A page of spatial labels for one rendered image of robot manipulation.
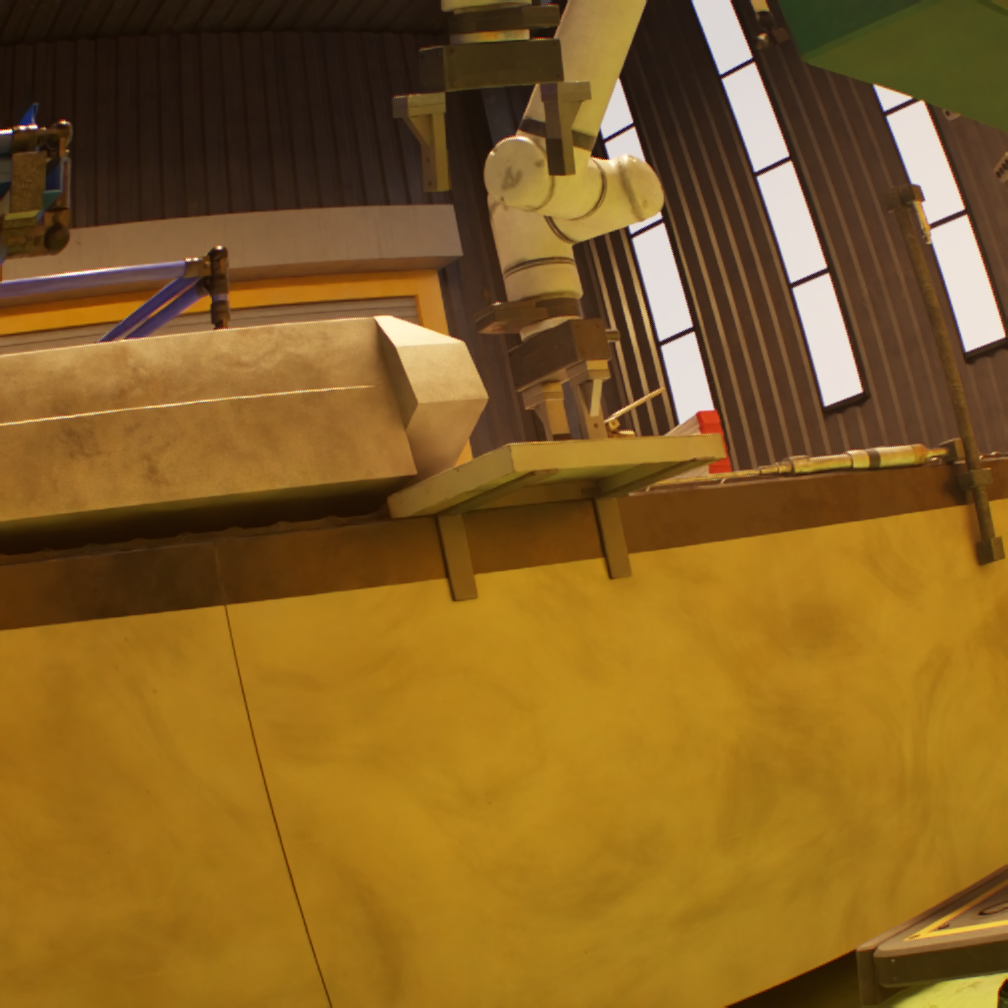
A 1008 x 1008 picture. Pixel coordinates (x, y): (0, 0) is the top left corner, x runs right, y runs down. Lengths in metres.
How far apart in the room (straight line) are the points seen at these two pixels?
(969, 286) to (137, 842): 11.31
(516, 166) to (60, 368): 0.55
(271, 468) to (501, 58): 0.54
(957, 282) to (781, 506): 10.53
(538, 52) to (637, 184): 0.43
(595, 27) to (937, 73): 0.76
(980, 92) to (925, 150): 11.69
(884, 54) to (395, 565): 0.96
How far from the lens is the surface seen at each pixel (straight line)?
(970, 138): 12.48
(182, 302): 2.58
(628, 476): 1.90
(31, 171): 1.56
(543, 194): 1.70
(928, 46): 0.98
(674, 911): 1.88
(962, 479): 2.37
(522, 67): 1.41
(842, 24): 0.95
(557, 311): 1.85
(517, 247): 1.88
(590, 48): 1.71
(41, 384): 1.61
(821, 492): 2.13
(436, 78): 1.38
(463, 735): 1.72
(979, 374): 12.52
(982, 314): 12.38
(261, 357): 1.72
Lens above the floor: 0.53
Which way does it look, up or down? 7 degrees up
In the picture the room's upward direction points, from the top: 12 degrees counter-clockwise
